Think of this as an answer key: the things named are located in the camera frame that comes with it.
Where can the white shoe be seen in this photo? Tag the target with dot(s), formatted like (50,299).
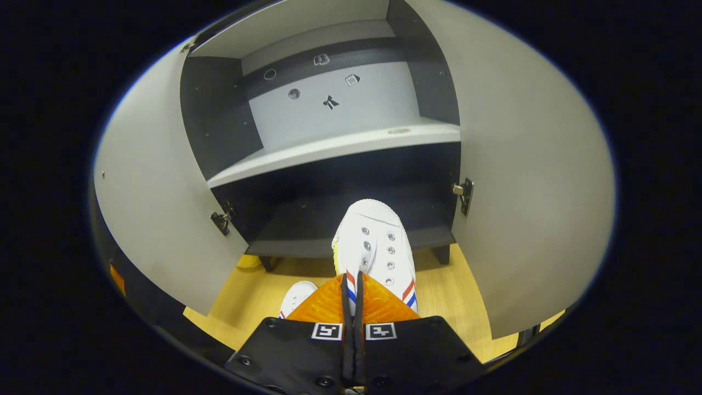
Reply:
(296,296)
(378,241)

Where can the grey shoe cabinet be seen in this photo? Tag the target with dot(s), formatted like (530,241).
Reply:
(219,120)

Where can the grey cabinet shelf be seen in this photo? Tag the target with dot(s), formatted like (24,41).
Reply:
(329,151)

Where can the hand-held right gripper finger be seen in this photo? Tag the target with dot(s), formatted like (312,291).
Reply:
(347,356)
(361,356)

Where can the grey cabinet door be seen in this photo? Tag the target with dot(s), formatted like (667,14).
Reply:
(159,192)
(526,181)

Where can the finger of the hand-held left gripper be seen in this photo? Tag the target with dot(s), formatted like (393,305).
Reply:
(117,278)

